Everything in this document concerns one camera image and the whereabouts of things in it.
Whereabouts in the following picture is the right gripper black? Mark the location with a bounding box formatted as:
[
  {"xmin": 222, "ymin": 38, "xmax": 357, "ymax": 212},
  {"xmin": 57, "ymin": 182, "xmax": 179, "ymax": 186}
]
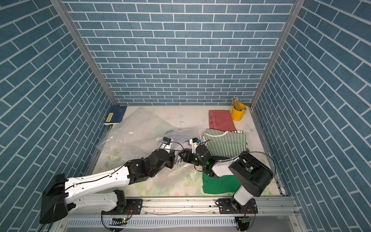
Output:
[{"xmin": 179, "ymin": 151, "xmax": 207, "ymax": 169}]

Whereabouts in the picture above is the blue white striped tank top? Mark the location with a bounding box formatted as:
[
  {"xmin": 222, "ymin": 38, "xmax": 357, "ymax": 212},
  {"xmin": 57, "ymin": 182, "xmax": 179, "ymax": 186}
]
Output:
[{"xmin": 158, "ymin": 128, "xmax": 201, "ymax": 151}]

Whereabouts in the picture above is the green white striped garment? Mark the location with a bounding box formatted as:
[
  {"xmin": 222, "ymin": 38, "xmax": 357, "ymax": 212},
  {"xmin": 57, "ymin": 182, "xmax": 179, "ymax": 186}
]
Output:
[{"xmin": 203, "ymin": 129, "xmax": 247, "ymax": 159}]

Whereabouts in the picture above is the clear vacuum bag with valve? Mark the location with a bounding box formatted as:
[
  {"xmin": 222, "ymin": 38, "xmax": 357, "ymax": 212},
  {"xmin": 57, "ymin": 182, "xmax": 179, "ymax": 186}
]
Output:
[{"xmin": 95, "ymin": 107, "xmax": 186, "ymax": 160}]

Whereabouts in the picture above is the bright green garment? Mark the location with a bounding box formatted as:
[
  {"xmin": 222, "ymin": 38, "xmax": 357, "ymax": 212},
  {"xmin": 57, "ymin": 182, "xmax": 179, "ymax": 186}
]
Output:
[{"xmin": 203, "ymin": 174, "xmax": 241, "ymax": 194}]

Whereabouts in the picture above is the red garment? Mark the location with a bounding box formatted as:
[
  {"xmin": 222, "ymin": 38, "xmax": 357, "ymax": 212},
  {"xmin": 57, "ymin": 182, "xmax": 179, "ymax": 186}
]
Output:
[{"xmin": 209, "ymin": 110, "xmax": 236, "ymax": 131}]

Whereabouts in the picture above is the clear bag with striped clothes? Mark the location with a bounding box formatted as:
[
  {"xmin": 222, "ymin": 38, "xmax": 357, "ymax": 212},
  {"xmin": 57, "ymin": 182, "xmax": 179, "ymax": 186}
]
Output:
[{"xmin": 151, "ymin": 127, "xmax": 203, "ymax": 193}]

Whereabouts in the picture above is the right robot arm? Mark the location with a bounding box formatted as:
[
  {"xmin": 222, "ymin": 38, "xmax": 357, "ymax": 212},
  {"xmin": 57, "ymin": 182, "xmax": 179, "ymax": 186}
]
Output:
[{"xmin": 178, "ymin": 145, "xmax": 274, "ymax": 206}]

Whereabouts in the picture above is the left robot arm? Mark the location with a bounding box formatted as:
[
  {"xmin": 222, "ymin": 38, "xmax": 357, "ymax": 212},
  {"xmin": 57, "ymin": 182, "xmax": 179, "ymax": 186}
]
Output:
[{"xmin": 39, "ymin": 149, "xmax": 175, "ymax": 224}]

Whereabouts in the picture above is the yellow pencil cup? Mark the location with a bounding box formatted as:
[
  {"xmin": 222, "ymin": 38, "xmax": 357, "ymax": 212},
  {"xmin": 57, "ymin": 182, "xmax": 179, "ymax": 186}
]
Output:
[{"xmin": 231, "ymin": 103, "xmax": 247, "ymax": 121}]

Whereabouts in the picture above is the dark blue book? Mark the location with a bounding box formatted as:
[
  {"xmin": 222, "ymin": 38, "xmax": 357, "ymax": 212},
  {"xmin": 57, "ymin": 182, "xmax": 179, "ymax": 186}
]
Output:
[{"xmin": 104, "ymin": 106, "xmax": 127, "ymax": 125}]

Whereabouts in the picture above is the coloured pencils bundle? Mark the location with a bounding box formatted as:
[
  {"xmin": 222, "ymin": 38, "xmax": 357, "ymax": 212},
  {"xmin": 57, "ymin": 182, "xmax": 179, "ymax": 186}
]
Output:
[{"xmin": 232, "ymin": 97, "xmax": 240, "ymax": 111}]

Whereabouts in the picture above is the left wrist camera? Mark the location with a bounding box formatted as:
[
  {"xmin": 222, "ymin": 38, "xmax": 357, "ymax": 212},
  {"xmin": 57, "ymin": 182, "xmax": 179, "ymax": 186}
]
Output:
[{"xmin": 160, "ymin": 137, "xmax": 172, "ymax": 149}]

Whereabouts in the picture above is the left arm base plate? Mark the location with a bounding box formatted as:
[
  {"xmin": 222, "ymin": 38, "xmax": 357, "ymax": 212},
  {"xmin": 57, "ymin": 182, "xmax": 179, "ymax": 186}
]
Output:
[{"xmin": 101, "ymin": 198, "xmax": 143, "ymax": 216}]

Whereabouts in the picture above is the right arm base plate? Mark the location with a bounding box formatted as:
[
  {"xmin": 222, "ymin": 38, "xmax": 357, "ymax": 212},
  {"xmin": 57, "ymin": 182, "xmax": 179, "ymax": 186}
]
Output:
[{"xmin": 215, "ymin": 198, "xmax": 258, "ymax": 214}]

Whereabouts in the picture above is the aluminium rail frame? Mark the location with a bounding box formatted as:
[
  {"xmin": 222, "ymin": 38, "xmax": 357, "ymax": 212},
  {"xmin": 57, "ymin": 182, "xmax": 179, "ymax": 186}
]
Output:
[{"xmin": 51, "ymin": 196, "xmax": 306, "ymax": 232}]

